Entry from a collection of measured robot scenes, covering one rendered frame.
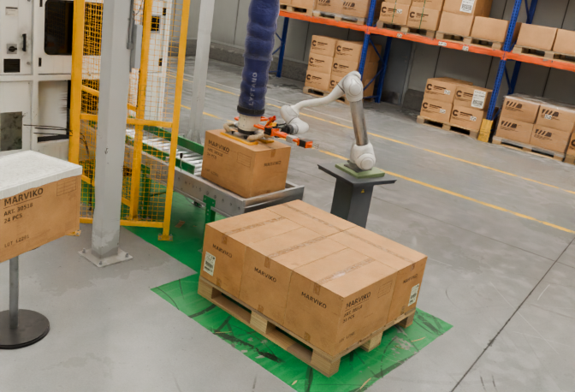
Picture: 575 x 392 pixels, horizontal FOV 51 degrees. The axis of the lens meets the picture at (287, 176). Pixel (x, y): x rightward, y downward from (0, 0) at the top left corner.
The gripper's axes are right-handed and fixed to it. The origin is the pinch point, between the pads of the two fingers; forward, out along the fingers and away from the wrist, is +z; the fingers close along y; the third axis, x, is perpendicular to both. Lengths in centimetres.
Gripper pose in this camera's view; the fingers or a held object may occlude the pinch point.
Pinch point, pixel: (272, 131)
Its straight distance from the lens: 471.7
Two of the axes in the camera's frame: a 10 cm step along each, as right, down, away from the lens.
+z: -6.5, 1.3, -7.5
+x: -7.4, -3.1, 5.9
